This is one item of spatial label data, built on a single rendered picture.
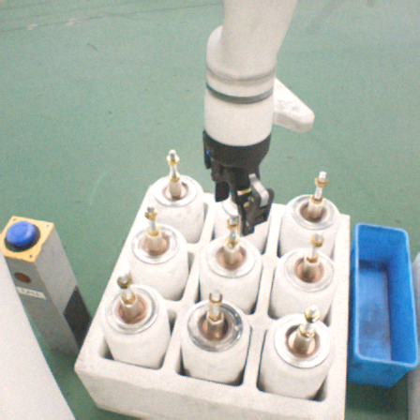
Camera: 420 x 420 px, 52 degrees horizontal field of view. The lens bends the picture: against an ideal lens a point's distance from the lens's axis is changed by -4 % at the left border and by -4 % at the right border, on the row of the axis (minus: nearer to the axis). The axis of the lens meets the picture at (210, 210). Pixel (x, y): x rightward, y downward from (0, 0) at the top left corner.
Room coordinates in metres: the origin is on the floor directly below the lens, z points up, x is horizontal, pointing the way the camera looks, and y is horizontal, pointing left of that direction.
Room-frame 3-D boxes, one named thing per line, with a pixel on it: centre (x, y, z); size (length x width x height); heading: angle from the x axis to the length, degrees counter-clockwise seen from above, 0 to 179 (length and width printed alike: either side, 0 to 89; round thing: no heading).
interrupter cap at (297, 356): (0.26, -0.12, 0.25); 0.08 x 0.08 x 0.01
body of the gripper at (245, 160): (0.40, -0.03, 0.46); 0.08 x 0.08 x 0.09
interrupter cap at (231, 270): (0.40, -0.03, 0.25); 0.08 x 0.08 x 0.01
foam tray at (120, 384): (0.40, -0.03, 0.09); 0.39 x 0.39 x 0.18; 78
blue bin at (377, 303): (0.43, -0.32, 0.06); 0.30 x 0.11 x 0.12; 168
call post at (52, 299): (0.39, 0.27, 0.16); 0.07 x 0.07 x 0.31; 78
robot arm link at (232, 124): (0.41, -0.05, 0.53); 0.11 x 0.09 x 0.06; 116
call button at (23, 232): (0.39, 0.27, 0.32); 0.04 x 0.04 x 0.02
